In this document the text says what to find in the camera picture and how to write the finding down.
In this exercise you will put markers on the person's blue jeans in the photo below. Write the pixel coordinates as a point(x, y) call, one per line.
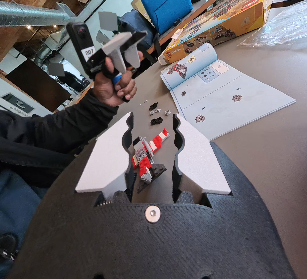
point(14, 207)

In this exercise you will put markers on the red white toy brick model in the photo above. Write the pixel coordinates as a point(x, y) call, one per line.
point(144, 164)

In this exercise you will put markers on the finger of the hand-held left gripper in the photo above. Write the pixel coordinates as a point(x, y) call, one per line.
point(132, 57)
point(115, 44)

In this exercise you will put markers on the silver metal duct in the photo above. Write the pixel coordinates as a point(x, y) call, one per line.
point(28, 14)

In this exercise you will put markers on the spiral metal duct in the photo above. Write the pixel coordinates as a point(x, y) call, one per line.
point(45, 51)

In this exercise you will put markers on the person's left forearm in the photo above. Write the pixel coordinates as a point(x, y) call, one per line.
point(60, 125)

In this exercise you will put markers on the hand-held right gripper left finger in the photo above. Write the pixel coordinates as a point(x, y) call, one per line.
point(105, 159)

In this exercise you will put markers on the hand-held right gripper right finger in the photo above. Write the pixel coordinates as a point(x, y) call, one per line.
point(201, 161)

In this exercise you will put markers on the black wall screen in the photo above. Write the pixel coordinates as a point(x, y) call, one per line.
point(36, 85)

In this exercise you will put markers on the dark blue backpack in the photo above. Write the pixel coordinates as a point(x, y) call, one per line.
point(134, 22)

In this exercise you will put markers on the light blue instruction booklet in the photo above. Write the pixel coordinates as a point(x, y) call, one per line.
point(215, 97)

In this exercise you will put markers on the yellow toy brick box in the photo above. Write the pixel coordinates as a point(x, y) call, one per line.
point(239, 17)

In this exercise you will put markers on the clear plastic bag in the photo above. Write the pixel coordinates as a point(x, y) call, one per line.
point(283, 27)

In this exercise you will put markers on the blue felt bag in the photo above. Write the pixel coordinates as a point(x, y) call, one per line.
point(168, 8)

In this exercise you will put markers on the person's left hand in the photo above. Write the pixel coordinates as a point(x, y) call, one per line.
point(108, 92)

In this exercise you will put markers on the small black toy brick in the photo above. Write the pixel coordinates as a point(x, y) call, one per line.
point(153, 105)

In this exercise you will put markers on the small black device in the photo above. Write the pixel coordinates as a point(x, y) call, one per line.
point(177, 22)

